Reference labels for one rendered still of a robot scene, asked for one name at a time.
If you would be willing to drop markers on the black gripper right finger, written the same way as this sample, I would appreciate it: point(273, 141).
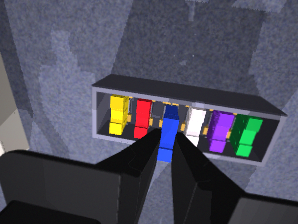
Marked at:
point(203, 194)

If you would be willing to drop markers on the grey fuse block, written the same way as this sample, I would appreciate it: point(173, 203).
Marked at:
point(237, 127)

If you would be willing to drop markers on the white rectangular tray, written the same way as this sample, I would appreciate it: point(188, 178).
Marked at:
point(12, 134)

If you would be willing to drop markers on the white fuse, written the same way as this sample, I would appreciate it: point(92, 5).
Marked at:
point(194, 121)

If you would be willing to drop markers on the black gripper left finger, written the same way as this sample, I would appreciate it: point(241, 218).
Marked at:
point(112, 191)

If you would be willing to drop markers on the red fuse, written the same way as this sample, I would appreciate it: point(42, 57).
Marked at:
point(142, 117)

